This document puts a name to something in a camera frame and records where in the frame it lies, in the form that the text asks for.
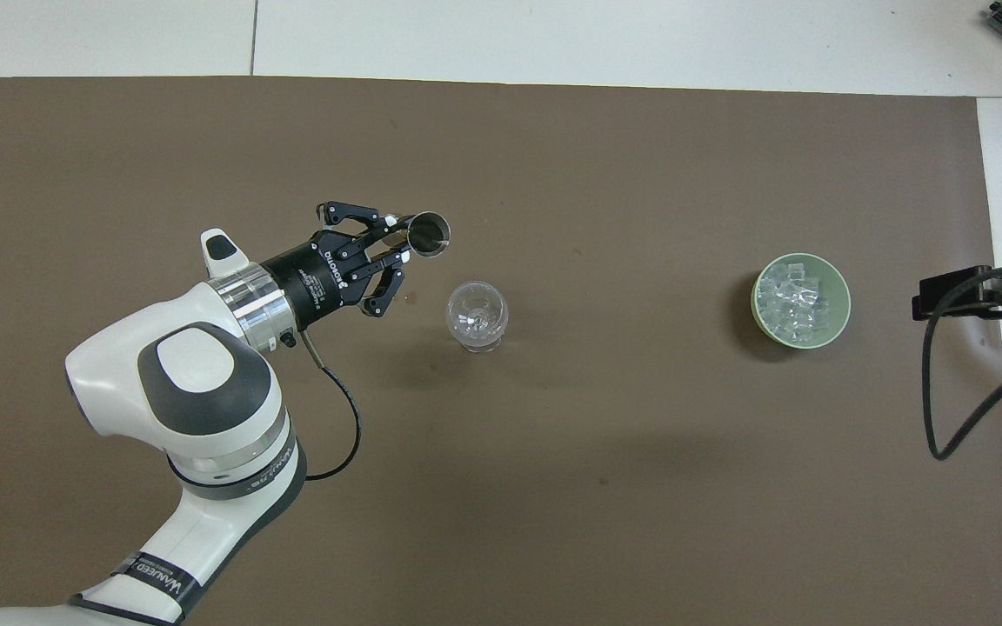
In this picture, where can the small steel measuring cup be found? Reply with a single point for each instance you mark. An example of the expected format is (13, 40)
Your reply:
(430, 235)

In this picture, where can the pale green bowl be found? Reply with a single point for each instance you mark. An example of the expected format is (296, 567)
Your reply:
(840, 300)

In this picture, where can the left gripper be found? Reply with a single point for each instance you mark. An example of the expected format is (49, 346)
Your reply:
(314, 278)

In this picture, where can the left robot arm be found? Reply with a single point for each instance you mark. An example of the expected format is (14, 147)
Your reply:
(205, 382)

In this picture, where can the clear round drinking glass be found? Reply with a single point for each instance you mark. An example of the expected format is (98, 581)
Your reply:
(477, 317)

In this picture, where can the clear ice cubes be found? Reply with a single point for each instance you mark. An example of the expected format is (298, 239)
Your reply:
(797, 300)

